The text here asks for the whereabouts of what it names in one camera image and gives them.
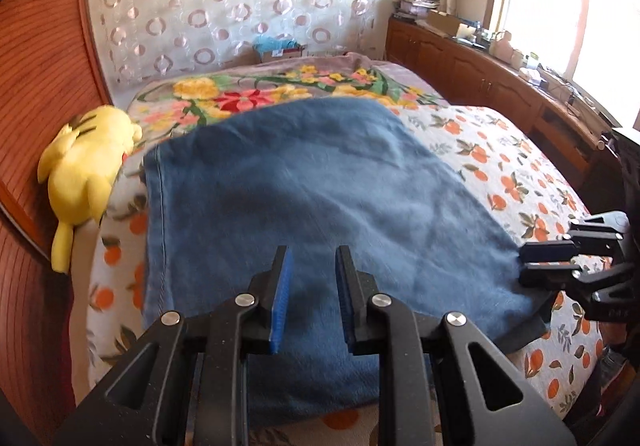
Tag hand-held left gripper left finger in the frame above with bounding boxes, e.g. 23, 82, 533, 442
52, 246, 293, 446

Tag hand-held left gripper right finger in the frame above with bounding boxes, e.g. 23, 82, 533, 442
334, 245, 578, 446

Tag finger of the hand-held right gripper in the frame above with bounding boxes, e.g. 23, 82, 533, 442
520, 212, 631, 263
519, 263, 636, 297

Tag blue denim pants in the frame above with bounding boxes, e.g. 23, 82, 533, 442
141, 96, 556, 427

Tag orange fruit print bedsheet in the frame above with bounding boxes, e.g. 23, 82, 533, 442
85, 103, 616, 446

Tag floral blanket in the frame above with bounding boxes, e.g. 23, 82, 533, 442
125, 52, 451, 147

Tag white plastic bottle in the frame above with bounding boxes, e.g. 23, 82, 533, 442
487, 30, 513, 59

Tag long wooden cabinet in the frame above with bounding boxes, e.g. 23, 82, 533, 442
385, 16, 626, 187

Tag yellow plush toy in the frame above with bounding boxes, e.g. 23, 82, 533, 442
37, 104, 143, 274

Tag small brown cardboard box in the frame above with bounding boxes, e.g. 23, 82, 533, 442
256, 43, 308, 65

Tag open cardboard box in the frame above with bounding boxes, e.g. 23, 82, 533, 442
425, 10, 468, 36

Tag light blue cloth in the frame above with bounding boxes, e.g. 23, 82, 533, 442
251, 34, 299, 52

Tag stack of papers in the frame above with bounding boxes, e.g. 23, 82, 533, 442
392, 0, 438, 19

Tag wooden headboard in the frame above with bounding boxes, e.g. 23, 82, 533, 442
0, 0, 116, 446

